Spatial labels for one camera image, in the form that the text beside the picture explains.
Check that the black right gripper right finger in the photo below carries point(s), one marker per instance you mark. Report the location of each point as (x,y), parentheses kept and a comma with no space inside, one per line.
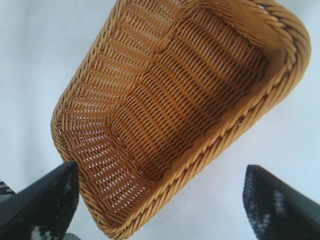
(287,212)

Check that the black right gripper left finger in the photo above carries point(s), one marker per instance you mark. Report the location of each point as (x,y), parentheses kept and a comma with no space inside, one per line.
(37,210)

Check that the tan woven wicker basket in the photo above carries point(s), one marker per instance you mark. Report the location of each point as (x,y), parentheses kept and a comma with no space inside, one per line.
(175,100)

